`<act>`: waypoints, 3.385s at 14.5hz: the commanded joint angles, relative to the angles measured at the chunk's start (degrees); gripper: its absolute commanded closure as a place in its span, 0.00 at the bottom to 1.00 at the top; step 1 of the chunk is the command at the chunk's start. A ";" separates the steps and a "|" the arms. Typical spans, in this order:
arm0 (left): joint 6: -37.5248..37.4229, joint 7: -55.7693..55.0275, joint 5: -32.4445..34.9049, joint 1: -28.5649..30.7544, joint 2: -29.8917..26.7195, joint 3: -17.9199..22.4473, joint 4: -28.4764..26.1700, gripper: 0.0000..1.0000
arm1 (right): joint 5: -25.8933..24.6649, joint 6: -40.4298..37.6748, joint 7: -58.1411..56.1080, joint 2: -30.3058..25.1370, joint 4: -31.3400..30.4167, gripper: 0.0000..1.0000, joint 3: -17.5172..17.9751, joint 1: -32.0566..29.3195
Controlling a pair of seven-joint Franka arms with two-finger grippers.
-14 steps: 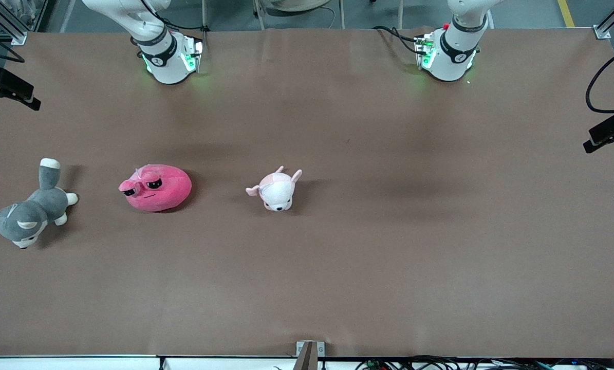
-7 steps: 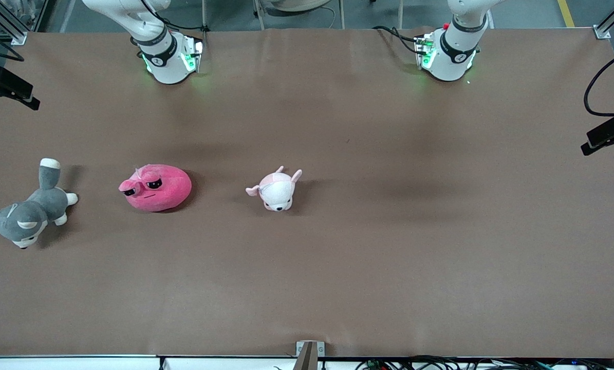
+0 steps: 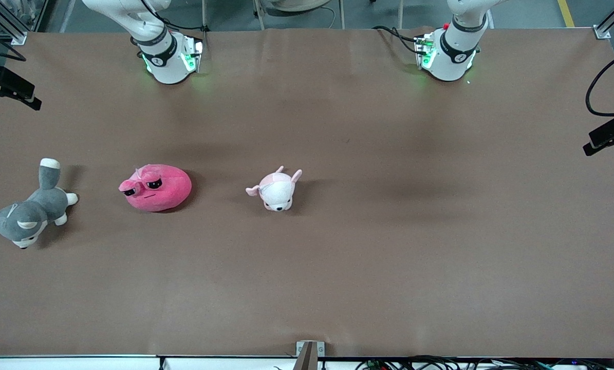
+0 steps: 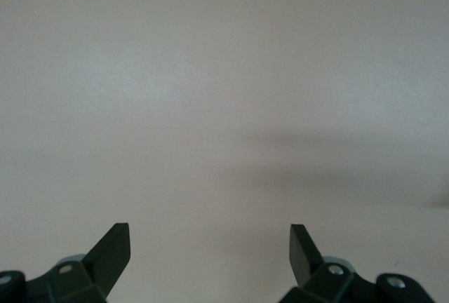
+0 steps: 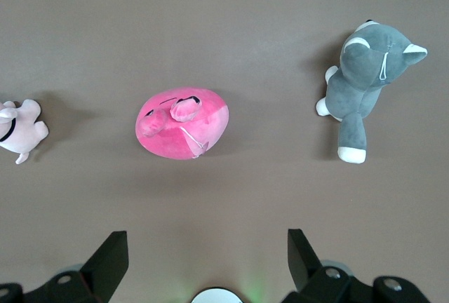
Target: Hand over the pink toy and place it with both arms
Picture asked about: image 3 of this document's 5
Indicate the round hot pink plush toy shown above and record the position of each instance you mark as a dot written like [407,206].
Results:
[157,192]

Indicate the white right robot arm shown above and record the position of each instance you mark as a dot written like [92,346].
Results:
[165,59]

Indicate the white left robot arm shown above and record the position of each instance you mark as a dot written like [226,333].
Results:
[453,56]

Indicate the grey white husky plush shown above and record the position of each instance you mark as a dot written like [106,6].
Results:
[34,210]

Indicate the small pale pink plush dog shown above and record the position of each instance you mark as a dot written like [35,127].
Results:
[277,192]

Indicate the beige round stand base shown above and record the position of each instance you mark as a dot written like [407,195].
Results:
[301,4]

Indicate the brown table cover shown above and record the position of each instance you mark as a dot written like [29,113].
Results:
[306,277]

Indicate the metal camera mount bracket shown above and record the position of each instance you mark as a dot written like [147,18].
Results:
[309,354]

